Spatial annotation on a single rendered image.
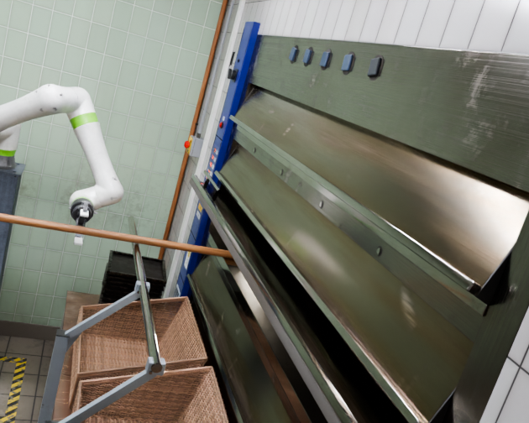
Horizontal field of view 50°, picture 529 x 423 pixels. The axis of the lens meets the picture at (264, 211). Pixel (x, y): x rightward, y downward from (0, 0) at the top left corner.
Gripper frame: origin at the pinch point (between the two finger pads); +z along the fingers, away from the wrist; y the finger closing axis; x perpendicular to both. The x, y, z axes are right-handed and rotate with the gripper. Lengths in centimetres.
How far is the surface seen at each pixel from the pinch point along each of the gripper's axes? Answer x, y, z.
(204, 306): -56, 25, 2
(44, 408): 1, 53, 39
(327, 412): -42, -21, 136
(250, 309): -57, 2, 48
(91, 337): -16, 61, -27
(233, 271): -59, 2, 15
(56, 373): 0, 39, 39
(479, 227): -57, -61, 138
